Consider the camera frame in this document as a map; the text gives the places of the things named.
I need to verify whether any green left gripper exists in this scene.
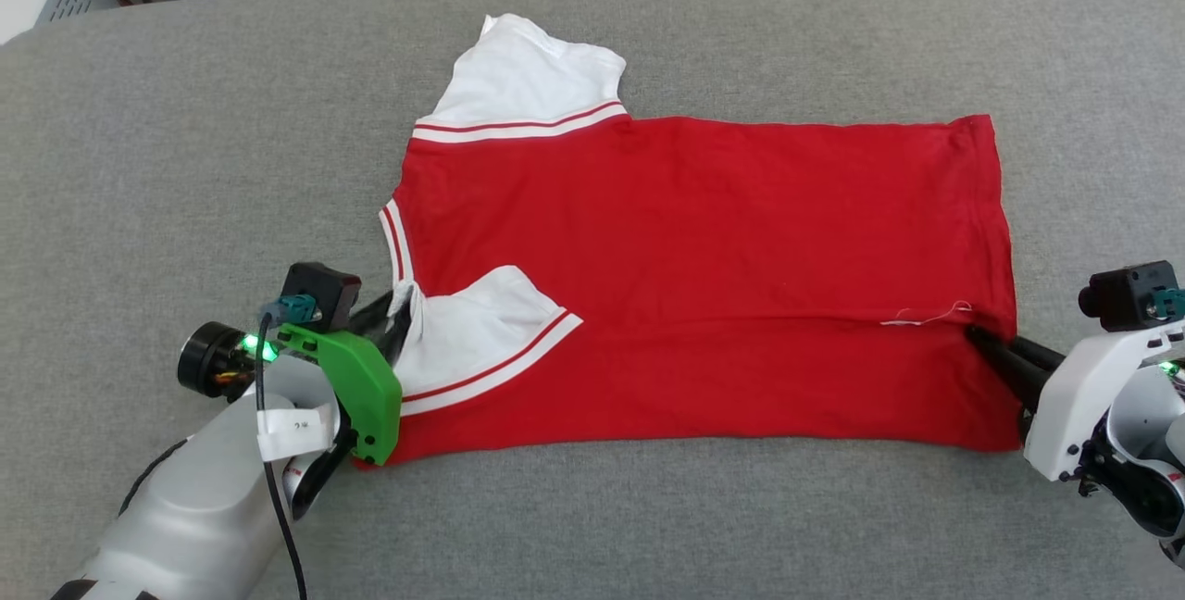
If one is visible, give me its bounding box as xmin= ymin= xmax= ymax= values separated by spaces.
xmin=178 ymin=293 xmax=413 ymax=467

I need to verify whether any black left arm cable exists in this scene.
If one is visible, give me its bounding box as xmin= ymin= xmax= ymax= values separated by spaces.
xmin=255 ymin=313 xmax=308 ymax=600

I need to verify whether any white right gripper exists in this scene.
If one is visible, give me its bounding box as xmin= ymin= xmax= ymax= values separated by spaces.
xmin=967 ymin=318 xmax=1185 ymax=482

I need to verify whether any white paper cable tag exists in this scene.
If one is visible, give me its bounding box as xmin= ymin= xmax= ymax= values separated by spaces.
xmin=257 ymin=404 xmax=340 ymax=463

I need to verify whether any red and white shirt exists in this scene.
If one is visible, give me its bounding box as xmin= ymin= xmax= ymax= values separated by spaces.
xmin=356 ymin=14 xmax=1019 ymax=469

